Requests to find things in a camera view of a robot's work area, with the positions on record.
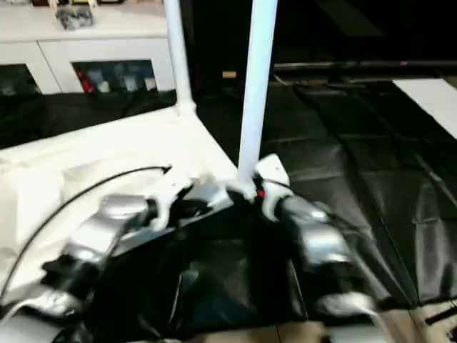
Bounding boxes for white plastic table top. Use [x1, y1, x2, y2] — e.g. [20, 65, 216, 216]
[0, 107, 247, 287]

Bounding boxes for white plastic table leg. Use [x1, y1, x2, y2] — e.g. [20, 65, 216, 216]
[163, 0, 198, 116]
[236, 0, 279, 195]

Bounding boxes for black plastic mat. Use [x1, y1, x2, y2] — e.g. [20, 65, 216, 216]
[0, 80, 457, 338]

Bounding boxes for long black bar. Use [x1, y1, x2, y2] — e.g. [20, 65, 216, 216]
[275, 60, 457, 73]

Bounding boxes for white sideboard with glass doors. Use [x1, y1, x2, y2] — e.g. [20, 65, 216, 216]
[0, 0, 176, 95]

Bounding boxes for flat white panel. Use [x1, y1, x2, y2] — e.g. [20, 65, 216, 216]
[391, 77, 457, 141]

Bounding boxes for dark object on cabinet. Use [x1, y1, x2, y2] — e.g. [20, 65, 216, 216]
[56, 6, 96, 31]

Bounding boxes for black stand foot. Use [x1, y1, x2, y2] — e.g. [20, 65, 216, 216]
[424, 306, 457, 328]

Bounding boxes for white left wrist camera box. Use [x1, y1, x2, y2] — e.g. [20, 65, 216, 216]
[146, 175, 196, 231]

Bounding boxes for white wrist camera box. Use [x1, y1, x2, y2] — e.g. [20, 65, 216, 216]
[253, 154, 291, 219]
[146, 175, 196, 231]

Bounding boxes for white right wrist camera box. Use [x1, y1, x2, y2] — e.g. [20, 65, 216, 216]
[253, 154, 291, 219]

